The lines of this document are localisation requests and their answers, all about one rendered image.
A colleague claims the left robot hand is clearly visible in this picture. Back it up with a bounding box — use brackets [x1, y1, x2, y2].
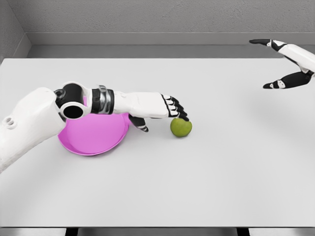
[127, 91, 189, 133]

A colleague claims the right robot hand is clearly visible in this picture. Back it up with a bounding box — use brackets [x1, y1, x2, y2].
[249, 38, 315, 89]

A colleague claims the green apple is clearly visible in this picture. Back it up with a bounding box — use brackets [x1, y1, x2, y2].
[170, 118, 193, 138]

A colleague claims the pink plate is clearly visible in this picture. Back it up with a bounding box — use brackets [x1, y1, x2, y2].
[58, 96, 130, 157]

